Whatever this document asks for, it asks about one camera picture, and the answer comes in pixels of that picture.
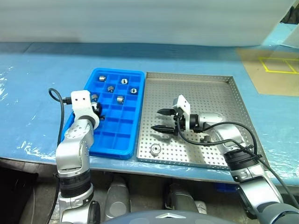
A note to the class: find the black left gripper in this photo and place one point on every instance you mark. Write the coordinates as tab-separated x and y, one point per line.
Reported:
95	109

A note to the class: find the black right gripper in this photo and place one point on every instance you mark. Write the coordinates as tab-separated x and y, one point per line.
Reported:
178	122

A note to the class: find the metal roller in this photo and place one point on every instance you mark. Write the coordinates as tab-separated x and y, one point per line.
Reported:
102	78
124	81
133	90
94	97
155	149
120	99
110	88

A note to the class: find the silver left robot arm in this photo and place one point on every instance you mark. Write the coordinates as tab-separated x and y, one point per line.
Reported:
74	140

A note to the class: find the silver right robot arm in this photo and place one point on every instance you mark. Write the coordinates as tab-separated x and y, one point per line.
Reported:
230	135

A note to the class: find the blue compartment tray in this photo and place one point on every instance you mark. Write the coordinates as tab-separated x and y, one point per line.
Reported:
121	130

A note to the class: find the perforated steel tray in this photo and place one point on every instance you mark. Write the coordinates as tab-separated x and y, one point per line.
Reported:
205	93

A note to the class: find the grey robot right leg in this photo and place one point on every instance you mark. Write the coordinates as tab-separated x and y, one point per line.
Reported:
181	198

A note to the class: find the grey robot leg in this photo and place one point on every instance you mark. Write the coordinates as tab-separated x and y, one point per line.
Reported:
116	198
181	198

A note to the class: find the grey robot left leg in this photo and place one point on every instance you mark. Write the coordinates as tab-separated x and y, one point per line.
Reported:
116	198

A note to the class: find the blue crate under table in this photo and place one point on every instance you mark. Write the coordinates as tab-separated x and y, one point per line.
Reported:
225	187

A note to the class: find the grey-blue robot torso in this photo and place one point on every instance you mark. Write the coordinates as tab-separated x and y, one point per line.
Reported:
149	218

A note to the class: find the white foam sheet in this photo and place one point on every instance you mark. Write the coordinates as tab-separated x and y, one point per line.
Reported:
140	21

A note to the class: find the brown cardboard sheet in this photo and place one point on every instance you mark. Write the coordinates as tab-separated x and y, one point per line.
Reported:
257	77

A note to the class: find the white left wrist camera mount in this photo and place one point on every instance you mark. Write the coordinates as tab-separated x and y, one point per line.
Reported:
80	102

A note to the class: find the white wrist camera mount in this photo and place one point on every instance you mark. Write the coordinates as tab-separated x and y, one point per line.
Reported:
183	105
80	102

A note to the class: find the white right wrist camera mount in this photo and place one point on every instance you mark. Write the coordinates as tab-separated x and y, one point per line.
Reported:
183	105

